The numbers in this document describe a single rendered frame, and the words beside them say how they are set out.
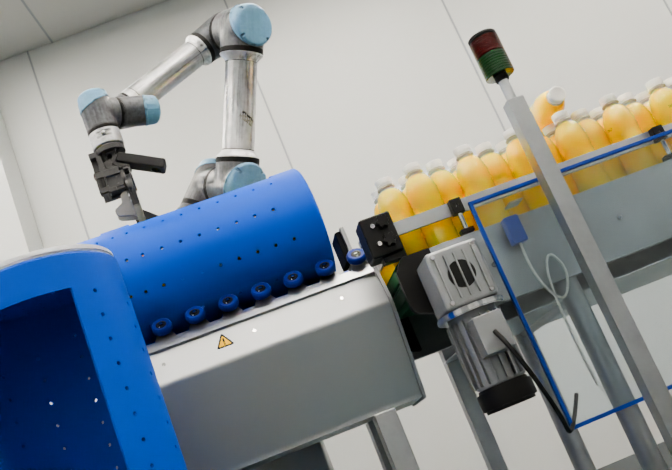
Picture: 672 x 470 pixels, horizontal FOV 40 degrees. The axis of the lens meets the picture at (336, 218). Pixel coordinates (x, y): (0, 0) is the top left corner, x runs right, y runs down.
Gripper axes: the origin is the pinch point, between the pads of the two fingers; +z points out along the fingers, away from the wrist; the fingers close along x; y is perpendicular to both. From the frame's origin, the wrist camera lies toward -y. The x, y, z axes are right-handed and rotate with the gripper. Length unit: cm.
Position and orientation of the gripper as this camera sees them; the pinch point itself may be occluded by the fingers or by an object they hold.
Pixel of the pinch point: (144, 221)
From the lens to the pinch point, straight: 219.0
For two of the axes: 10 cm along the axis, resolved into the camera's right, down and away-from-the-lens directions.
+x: 0.7, -3.1, -9.5
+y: -9.3, 3.3, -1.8
